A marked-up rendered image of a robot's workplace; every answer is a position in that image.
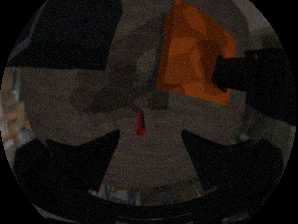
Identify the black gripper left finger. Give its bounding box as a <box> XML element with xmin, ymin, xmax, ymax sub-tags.
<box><xmin>45</xmin><ymin>129</ymin><xmax>120</xmax><ymax>192</ymax></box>

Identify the red peg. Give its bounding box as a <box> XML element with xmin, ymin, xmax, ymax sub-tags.
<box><xmin>136</xmin><ymin>111</ymin><xmax>145</xmax><ymax>137</ymax></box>

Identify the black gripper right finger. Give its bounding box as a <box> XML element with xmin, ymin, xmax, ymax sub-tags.
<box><xmin>181</xmin><ymin>129</ymin><xmax>254</xmax><ymax>190</ymax></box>

